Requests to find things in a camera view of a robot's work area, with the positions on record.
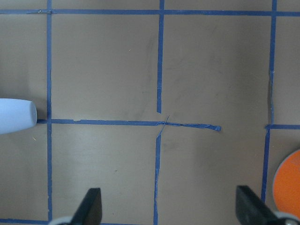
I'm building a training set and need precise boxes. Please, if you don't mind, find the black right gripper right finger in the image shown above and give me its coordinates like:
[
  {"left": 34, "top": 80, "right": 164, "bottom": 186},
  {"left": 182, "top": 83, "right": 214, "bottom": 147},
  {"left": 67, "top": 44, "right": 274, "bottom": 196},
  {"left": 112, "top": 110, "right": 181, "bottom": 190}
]
[{"left": 235, "top": 186, "right": 281, "bottom": 225}]

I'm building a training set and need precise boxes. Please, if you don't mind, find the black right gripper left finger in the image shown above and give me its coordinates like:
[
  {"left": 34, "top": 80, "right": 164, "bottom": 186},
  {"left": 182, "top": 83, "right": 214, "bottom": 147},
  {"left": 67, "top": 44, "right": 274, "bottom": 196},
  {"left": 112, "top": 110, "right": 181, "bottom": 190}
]
[{"left": 70, "top": 188, "right": 102, "bottom": 225}]

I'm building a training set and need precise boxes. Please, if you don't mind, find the light blue plastic cup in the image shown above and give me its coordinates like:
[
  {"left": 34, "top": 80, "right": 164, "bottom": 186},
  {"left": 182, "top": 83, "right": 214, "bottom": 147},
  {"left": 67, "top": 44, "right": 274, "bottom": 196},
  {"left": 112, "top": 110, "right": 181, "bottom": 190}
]
[{"left": 0, "top": 98, "right": 37, "bottom": 135}]

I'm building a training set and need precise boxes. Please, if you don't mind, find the orange can with grey lid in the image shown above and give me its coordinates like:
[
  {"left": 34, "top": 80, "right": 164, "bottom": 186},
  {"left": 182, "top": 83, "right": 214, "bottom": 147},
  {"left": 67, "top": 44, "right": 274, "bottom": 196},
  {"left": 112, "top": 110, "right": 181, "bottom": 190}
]
[{"left": 272, "top": 150, "right": 300, "bottom": 218}]

